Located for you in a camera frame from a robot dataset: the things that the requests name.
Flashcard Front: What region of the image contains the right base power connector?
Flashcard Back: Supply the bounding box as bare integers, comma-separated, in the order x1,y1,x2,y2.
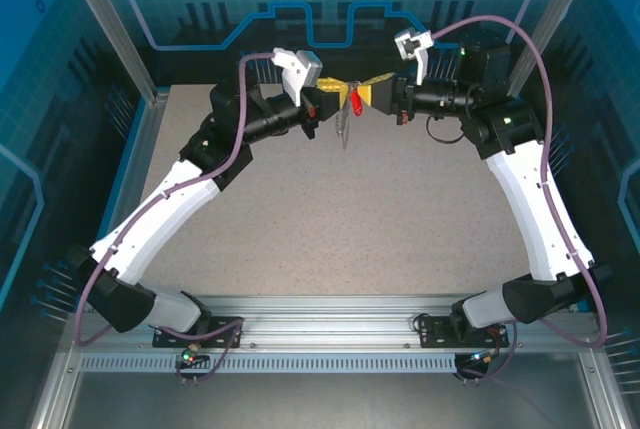
460,347,502,369

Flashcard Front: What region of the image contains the base power connector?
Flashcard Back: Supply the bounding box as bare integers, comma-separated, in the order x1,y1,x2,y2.
460,347,502,369
173,340,212,371

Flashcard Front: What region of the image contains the left base power connector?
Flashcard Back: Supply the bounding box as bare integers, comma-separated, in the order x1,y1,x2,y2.
173,340,212,371

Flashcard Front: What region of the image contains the right gripper thin black wire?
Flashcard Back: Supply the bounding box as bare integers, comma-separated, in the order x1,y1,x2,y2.
424,115,465,147

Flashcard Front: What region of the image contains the aluminium cross rail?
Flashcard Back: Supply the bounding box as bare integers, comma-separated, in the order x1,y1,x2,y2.
74,293,597,351

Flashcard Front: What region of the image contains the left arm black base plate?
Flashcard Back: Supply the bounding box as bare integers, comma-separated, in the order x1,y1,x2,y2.
152,315,245,350

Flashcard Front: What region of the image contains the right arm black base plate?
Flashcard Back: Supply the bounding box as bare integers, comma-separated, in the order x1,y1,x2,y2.
417,312,511,350

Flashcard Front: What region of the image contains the slotted grey cable duct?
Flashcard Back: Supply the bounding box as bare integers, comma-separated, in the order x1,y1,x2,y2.
78,352,459,375

